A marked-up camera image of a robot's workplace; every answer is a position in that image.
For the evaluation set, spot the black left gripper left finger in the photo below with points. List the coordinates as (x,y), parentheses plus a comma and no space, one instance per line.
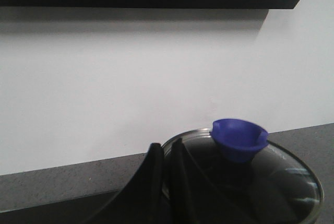
(141,200)

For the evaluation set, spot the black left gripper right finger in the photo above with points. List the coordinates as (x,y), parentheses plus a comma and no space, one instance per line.
(186,199)

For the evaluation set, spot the glass lid with blue knob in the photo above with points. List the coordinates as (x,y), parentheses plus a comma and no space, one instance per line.
(245,178)

